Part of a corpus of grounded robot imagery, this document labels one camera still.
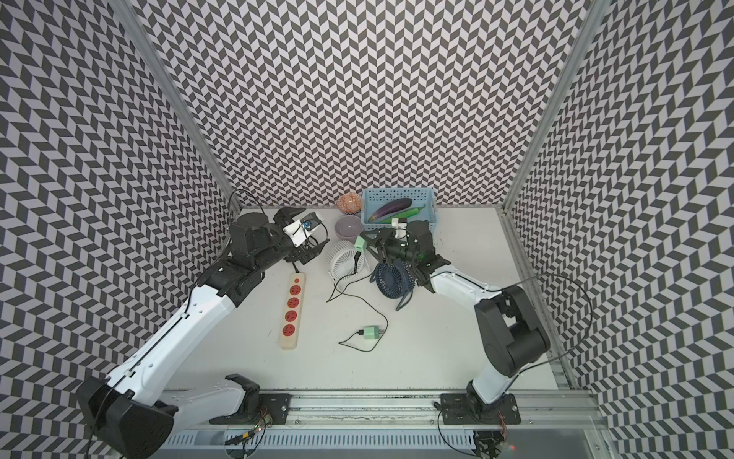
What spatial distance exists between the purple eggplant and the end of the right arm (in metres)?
0.35

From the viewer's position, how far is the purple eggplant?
1.14 metres

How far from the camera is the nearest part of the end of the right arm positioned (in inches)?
29.5
